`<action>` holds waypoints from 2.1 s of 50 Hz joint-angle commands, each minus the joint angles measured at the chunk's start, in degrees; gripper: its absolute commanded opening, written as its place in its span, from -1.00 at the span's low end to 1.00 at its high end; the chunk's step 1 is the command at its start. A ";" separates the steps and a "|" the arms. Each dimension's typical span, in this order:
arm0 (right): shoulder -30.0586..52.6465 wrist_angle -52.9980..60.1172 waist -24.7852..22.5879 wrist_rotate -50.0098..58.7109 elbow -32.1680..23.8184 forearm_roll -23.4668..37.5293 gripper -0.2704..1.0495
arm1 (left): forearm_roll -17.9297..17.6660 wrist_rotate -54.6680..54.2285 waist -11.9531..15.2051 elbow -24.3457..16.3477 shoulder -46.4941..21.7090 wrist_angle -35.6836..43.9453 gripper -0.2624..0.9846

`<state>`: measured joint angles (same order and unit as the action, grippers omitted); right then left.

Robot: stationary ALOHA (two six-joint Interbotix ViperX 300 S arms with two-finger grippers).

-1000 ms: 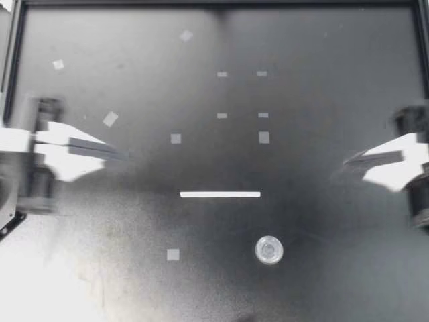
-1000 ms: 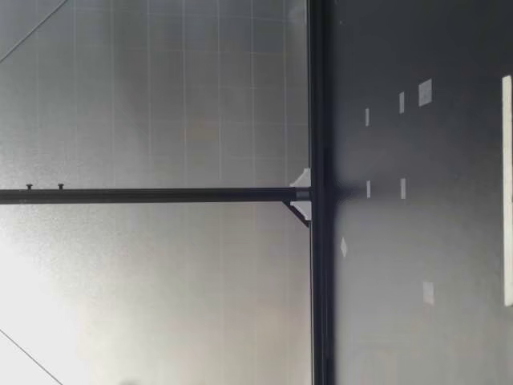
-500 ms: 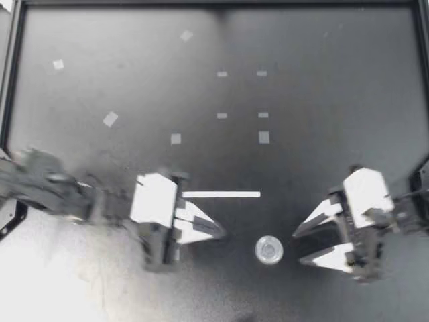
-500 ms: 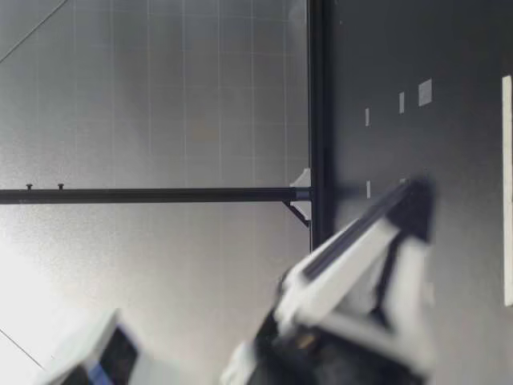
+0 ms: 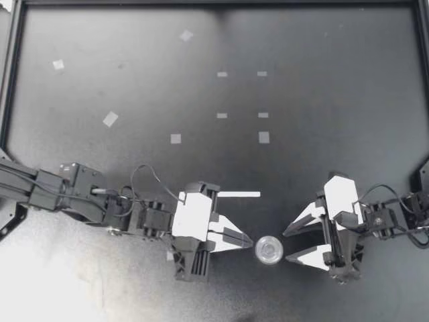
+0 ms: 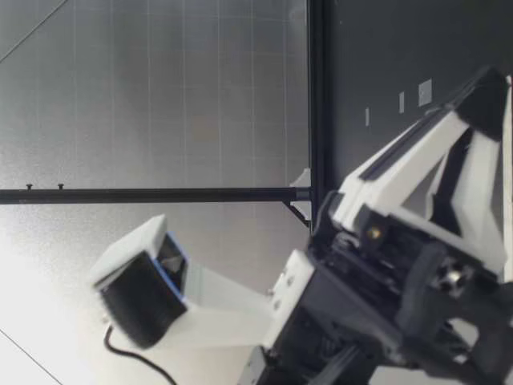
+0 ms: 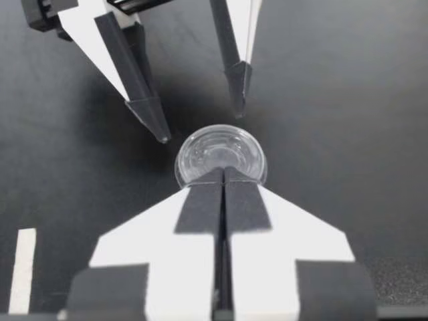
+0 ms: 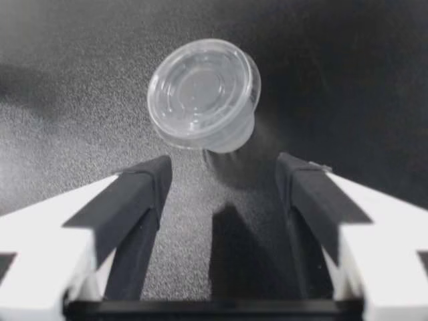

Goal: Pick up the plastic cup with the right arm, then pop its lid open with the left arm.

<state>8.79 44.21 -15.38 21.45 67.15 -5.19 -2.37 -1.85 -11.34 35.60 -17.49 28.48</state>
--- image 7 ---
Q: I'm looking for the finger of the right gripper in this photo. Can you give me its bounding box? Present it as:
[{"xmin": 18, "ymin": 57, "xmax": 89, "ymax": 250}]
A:
[{"xmin": 209, "ymin": 0, "xmax": 265, "ymax": 120}]

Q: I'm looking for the small clear plastic cup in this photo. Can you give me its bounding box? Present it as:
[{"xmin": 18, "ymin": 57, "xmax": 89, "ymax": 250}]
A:
[{"xmin": 175, "ymin": 124, "xmax": 269, "ymax": 189}]

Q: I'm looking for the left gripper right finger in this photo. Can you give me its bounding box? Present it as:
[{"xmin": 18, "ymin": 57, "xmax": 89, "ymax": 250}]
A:
[{"xmin": 223, "ymin": 165, "xmax": 379, "ymax": 321}]

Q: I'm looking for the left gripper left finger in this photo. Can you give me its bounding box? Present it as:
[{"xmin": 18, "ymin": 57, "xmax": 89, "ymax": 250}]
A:
[{"xmin": 56, "ymin": 166, "xmax": 225, "ymax": 321}]

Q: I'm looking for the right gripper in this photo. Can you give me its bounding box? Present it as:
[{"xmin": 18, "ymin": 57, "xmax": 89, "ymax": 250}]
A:
[{"xmin": 20, "ymin": 0, "xmax": 215, "ymax": 144}]

